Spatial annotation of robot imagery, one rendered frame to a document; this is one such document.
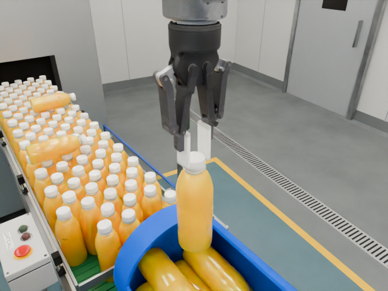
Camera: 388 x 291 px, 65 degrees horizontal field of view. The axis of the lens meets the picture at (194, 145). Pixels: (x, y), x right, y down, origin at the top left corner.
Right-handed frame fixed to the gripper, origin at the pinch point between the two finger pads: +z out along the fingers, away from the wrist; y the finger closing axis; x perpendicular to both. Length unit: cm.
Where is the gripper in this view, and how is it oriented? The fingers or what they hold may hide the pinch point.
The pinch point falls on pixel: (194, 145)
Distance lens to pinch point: 52.9
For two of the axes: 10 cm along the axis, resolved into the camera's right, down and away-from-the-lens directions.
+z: -0.1, 8.6, 5.1
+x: -6.0, -4.1, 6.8
